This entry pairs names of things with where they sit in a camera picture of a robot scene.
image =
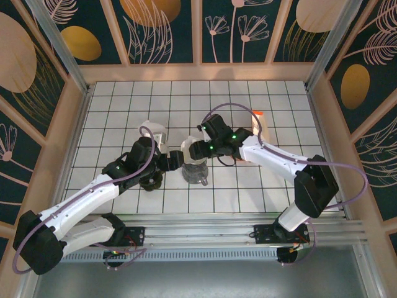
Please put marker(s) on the white paper coffee filter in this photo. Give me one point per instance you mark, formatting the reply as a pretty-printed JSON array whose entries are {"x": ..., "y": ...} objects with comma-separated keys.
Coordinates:
[{"x": 186, "y": 146}]

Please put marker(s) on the light grey translucent dripper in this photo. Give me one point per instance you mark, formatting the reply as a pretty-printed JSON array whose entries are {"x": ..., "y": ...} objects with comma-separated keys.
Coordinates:
[{"x": 193, "y": 175}]

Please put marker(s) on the white bottle orange cap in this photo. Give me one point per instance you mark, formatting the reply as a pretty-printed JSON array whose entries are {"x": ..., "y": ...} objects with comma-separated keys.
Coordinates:
[{"x": 257, "y": 124}]

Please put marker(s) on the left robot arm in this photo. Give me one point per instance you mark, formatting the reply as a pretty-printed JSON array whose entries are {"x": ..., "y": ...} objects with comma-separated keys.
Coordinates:
[{"x": 83, "y": 195}]

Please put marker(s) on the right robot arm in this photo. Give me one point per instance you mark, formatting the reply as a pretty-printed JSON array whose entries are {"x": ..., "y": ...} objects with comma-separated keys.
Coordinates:
[{"x": 273, "y": 158}]

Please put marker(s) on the olive green dripper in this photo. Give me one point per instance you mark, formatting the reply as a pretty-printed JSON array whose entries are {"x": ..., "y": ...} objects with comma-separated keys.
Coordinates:
[{"x": 152, "y": 184}]

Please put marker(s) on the small circuit board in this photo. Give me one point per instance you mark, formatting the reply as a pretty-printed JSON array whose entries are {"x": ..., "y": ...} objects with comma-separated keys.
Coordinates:
[{"x": 116, "y": 252}]

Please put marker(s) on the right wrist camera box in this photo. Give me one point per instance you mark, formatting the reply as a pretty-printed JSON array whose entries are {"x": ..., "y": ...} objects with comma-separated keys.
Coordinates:
[{"x": 199, "y": 128}]

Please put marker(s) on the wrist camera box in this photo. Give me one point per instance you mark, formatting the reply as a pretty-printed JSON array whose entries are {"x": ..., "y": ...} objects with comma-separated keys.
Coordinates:
[
  {"x": 199, "y": 128},
  {"x": 155, "y": 128}
]

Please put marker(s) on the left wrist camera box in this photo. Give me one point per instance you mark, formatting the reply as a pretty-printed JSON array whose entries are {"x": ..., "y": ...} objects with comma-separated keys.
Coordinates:
[{"x": 155, "y": 128}]

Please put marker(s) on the aluminium side rail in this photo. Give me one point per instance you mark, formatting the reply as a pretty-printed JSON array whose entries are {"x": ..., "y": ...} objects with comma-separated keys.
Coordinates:
[
  {"x": 73, "y": 139},
  {"x": 325, "y": 124}
]

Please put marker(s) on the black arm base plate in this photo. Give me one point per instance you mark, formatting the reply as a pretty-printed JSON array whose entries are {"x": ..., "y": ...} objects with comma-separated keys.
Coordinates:
[
  {"x": 136, "y": 234},
  {"x": 263, "y": 232}
]

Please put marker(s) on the aluminium front rail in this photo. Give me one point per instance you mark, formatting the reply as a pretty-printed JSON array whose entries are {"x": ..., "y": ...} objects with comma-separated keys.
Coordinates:
[{"x": 198, "y": 231}]

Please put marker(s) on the aluminium corner post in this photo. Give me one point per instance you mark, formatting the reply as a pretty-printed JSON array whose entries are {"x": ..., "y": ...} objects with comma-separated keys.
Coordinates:
[
  {"x": 62, "y": 52},
  {"x": 332, "y": 40}
]

